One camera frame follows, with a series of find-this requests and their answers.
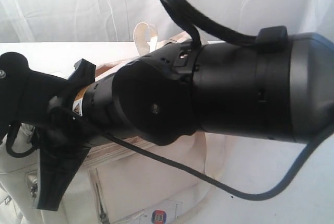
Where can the cream canvas duffel bag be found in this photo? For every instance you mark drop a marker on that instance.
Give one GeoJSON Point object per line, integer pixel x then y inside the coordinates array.
{"type": "Point", "coordinates": [114, 182]}

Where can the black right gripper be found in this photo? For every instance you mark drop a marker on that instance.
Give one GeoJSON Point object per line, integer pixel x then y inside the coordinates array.
{"type": "Point", "coordinates": [82, 111]}

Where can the white paper tag sheet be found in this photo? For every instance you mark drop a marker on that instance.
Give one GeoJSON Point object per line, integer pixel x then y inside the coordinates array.
{"type": "Point", "coordinates": [166, 211]}

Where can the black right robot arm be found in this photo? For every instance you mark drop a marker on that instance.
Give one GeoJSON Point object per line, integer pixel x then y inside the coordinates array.
{"type": "Point", "coordinates": [281, 88]}

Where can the white backdrop curtain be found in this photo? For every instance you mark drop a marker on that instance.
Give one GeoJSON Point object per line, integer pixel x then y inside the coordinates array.
{"type": "Point", "coordinates": [115, 20]}

